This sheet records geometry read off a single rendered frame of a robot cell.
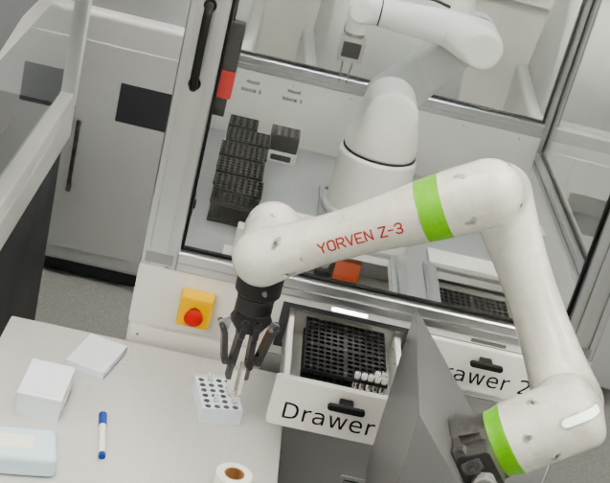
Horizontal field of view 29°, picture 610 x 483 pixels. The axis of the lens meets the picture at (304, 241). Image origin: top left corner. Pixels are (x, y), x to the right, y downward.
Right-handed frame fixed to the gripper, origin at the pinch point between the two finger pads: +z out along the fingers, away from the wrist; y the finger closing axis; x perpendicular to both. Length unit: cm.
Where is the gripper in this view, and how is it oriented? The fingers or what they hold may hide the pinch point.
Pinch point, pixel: (236, 378)
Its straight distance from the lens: 248.5
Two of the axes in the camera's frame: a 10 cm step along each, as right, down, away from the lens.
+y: -9.5, -1.0, -3.0
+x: 2.2, 4.7, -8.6
